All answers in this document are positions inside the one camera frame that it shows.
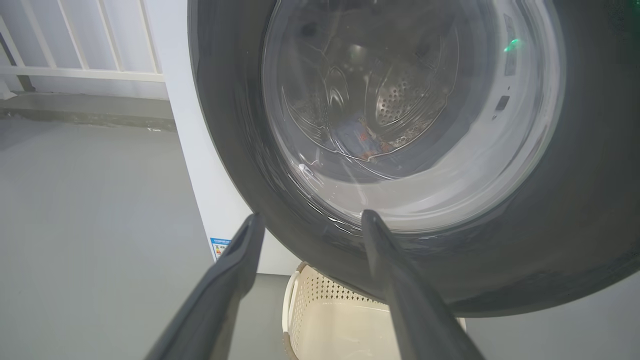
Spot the white metal railing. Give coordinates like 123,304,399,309
0,0,166,86

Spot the stainless steel washer drum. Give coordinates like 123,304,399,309
280,0,461,166

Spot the blue energy label sticker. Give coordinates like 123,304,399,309
210,237,232,262

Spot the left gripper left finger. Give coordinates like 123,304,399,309
145,214,266,360

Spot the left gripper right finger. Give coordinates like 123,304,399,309
361,209,486,360

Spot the blue cartoon print garment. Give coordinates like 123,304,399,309
330,114,396,161

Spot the dark round washing machine door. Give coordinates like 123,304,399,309
187,0,640,318

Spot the white front-load washing machine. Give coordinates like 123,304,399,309
142,0,566,276

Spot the cream perforated laundry basket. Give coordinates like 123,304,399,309
281,261,468,360

